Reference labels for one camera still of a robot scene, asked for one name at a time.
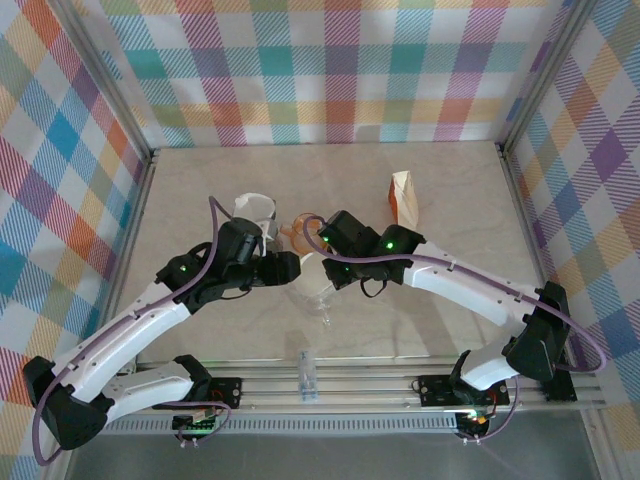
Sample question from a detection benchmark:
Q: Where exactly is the orange pack of paper filters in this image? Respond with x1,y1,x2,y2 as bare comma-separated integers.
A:
387,170,422,229

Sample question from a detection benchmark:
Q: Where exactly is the orange transparent measuring cup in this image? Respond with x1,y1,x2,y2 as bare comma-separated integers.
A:
278,213,326,256

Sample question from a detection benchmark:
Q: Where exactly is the clear glass coffee dripper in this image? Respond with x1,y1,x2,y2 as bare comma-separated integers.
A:
287,252,344,329

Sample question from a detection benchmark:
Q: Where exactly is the small clear plastic holder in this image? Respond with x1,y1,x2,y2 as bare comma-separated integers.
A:
298,349,320,404

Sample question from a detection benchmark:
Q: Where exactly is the green lit circuit board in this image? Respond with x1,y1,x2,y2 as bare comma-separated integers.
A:
172,407,221,434
457,409,494,431

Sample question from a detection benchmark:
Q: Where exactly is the short black extrusion bar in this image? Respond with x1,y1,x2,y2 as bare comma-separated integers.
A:
542,344,579,403

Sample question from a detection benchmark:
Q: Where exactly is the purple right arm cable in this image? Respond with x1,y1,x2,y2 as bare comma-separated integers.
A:
302,214,609,374

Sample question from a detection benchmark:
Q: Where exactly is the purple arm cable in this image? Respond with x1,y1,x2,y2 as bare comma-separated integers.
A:
302,214,609,374
32,195,234,466

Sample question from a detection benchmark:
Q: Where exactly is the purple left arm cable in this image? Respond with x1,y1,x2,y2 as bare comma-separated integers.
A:
32,195,234,466

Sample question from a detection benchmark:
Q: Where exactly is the aluminium frame side rail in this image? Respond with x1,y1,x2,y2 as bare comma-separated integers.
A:
497,144,574,359
97,148,161,361

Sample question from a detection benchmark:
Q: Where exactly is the aluminium frame cross rail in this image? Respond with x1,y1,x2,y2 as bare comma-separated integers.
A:
99,357,609,414

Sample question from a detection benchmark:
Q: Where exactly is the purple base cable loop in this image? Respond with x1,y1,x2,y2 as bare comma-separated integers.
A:
174,399,236,449
462,374,524,444

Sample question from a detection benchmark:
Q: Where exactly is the grey slotted cable duct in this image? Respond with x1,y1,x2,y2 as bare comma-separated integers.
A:
107,413,461,436

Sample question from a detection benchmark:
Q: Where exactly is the aluminium frame upright post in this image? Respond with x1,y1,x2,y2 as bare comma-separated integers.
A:
497,0,599,156
49,0,160,161

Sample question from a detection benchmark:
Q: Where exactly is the aluminium frame leg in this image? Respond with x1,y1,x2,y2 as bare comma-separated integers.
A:
579,407,619,480

